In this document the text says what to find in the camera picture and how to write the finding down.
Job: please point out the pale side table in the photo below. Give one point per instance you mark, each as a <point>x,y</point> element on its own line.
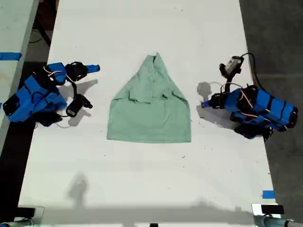
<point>14,28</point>

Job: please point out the shiny metal plate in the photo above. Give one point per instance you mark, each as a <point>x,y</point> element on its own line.
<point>39,214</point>
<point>256,210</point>

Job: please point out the pale green t-shirt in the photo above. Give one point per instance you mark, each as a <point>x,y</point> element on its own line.
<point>149,113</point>

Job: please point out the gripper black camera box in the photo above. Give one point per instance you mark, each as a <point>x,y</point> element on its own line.
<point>75,107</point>
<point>233,64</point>

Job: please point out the long blue tape strip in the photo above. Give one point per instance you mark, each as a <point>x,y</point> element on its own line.
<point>10,56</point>

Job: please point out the small black box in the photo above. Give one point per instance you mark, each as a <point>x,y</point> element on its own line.
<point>26,212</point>
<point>272,209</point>

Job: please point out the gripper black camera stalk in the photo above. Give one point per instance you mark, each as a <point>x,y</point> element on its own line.
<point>228,83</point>
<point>74,89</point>

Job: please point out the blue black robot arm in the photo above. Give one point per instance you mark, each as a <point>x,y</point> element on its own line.
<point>35,94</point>
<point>270,106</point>

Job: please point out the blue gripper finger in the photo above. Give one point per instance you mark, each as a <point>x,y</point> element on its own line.
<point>206,102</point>
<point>92,67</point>
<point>207,106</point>
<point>93,70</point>

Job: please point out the grey metal pipe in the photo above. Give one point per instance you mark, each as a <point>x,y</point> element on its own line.
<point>272,222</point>
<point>16,223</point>

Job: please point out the small black clamp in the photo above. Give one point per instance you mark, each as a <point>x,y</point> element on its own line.
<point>154,225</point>

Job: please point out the short blue tape piece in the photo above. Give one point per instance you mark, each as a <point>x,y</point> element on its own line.
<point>268,194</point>

